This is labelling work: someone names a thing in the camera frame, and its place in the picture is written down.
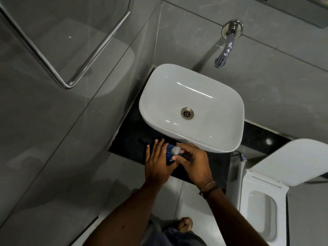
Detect person's right hand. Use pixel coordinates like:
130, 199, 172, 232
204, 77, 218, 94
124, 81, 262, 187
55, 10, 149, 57
172, 142, 216, 190

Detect glass shower partition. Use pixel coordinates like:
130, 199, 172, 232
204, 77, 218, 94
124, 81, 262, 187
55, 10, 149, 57
0, 0, 164, 246

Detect metal basin drain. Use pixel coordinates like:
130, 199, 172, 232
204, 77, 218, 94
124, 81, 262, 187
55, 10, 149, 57
181, 107, 194, 120

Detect white ceramic wash basin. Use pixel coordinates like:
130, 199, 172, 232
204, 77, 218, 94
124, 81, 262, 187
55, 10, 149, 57
139, 64, 245, 153

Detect person's sandalled foot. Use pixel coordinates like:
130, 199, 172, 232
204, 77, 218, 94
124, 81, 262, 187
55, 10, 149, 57
175, 217, 194, 232

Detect white toilet lid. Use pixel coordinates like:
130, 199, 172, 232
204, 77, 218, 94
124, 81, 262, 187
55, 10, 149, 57
252, 138, 328, 188

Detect brown wristband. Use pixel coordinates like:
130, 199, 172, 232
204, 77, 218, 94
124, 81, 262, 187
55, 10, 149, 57
199, 181, 220, 199

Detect chrome wall faucet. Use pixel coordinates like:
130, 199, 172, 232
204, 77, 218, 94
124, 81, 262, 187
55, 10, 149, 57
214, 20, 244, 69

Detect chrome towel bar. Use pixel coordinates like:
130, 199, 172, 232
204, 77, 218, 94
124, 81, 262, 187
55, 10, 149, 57
0, 0, 133, 89

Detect person's left forearm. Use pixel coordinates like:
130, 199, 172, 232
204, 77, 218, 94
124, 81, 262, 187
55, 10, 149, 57
84, 182, 165, 246

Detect blue bottle with white cap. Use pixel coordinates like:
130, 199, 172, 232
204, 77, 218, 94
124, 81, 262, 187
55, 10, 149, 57
164, 144, 184, 167

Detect white toilet bowl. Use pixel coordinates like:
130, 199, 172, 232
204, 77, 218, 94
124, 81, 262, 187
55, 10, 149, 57
239, 168, 290, 246

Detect person's right forearm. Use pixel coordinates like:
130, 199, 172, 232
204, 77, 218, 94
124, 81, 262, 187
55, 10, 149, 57
202, 187, 269, 246

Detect person's left hand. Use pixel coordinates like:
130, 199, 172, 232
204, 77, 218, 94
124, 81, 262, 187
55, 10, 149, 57
145, 138, 180, 189

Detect person's grey trousers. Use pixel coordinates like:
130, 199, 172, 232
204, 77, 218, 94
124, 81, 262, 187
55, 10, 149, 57
148, 220, 208, 246

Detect chrome angle valve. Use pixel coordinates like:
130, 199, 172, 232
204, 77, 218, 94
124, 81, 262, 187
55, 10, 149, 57
231, 151, 248, 163

